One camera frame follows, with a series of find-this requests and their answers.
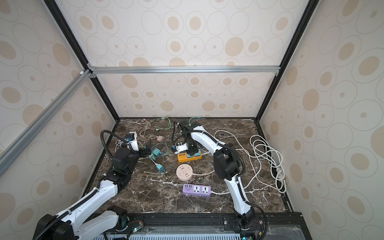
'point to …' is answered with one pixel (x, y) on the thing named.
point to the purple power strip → (200, 190)
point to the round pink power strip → (184, 172)
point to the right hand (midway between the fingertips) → (192, 148)
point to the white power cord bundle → (266, 166)
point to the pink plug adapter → (160, 138)
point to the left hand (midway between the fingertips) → (145, 136)
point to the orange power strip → (182, 157)
